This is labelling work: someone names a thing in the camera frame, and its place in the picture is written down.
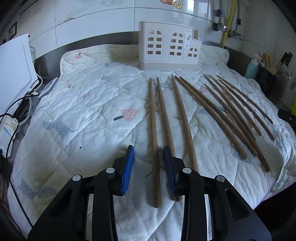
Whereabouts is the red handle water valve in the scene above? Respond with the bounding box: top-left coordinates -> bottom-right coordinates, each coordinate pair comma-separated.
212,22 -> 228,33

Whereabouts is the wooden chopstick nine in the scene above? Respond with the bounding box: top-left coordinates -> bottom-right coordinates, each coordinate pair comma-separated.
217,80 -> 275,141

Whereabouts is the wooden chopstick seven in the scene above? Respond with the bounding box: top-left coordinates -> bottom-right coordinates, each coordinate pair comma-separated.
204,75 -> 255,141

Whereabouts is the wooden chopstick one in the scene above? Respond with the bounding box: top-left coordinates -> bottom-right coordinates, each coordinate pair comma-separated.
149,78 -> 162,208

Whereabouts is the yellow gas hose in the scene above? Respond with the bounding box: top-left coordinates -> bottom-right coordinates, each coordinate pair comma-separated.
220,0 -> 237,46

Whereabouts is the left braided metal hose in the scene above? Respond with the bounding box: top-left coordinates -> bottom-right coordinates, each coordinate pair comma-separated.
217,0 -> 223,25

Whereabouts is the white microwave oven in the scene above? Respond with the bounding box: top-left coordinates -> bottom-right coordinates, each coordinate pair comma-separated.
0,34 -> 37,114

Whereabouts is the teal soap bottle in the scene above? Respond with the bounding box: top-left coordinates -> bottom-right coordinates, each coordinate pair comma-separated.
244,54 -> 260,79

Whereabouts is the wooden chopstick two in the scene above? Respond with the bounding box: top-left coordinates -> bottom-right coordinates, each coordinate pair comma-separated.
156,77 -> 183,202

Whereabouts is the wall power socket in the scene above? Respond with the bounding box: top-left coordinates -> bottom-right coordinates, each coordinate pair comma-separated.
8,22 -> 18,40

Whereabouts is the white quilted mat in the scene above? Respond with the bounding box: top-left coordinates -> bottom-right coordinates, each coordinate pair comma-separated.
8,45 -> 295,240

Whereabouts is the white power strip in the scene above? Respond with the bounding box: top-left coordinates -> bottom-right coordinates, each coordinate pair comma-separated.
0,115 -> 18,158

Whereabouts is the white plastic utensil holder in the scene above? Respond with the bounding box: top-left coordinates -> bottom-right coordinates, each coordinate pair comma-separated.
138,21 -> 202,71

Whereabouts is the wooden chopstick five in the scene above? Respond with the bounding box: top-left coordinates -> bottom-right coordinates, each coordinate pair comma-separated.
179,77 -> 257,156

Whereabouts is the braided metal hose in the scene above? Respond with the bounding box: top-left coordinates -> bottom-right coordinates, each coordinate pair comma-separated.
217,0 -> 223,25
235,0 -> 251,42

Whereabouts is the wooden chopstick three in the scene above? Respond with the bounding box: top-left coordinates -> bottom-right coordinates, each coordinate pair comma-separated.
171,75 -> 199,172

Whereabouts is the black handled cleaver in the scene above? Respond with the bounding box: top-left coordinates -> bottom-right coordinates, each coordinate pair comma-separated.
275,52 -> 292,75

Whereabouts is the black utensil cup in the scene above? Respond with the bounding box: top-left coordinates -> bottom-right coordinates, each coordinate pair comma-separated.
255,66 -> 280,95

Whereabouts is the chrome water valve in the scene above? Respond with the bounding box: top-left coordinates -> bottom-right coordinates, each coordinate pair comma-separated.
228,30 -> 244,42

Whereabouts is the wooden chopstick six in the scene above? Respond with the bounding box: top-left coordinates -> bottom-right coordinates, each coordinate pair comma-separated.
205,84 -> 270,172

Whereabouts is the small grey white device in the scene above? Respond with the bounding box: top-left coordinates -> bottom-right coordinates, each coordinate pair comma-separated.
38,77 -> 59,99

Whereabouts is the right braided metal hose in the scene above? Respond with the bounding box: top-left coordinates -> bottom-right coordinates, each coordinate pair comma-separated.
235,0 -> 251,42

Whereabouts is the wooden spoon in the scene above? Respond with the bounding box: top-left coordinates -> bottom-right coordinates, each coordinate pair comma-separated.
269,67 -> 276,75

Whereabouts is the wooden chopstick eight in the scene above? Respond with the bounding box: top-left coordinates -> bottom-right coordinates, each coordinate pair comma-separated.
209,76 -> 261,136

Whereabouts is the wooden chopstick four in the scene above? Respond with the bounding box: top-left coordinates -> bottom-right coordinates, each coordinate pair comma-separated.
174,75 -> 248,159

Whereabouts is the wooden chopstick ten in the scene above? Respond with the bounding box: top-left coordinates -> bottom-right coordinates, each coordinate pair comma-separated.
217,75 -> 274,124

